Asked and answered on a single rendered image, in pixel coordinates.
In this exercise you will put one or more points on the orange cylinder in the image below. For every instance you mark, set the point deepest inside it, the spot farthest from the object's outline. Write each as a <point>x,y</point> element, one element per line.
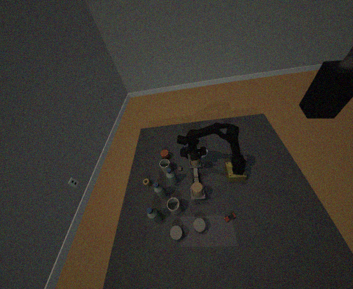
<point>165,154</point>

